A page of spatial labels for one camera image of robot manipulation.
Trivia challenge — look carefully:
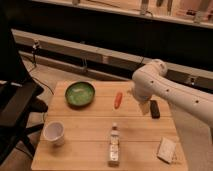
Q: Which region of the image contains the black office chair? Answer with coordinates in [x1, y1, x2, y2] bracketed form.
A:
[0, 19, 48, 165]

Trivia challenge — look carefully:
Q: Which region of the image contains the white paper cup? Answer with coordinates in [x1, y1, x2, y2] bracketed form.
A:
[43, 122, 65, 146]

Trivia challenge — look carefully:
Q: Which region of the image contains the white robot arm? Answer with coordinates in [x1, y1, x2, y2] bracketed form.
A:
[132, 59, 213, 143]

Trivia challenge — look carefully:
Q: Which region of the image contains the black rectangular remote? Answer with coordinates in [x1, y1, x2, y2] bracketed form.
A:
[150, 100, 160, 119]

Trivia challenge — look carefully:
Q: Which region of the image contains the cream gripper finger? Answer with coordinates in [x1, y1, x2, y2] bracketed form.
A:
[139, 102, 150, 115]

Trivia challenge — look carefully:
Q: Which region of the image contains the clear plastic bottle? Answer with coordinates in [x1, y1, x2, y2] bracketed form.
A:
[108, 123, 119, 167]

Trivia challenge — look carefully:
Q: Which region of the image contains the green bowl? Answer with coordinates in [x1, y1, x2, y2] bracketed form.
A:
[65, 82, 95, 107]

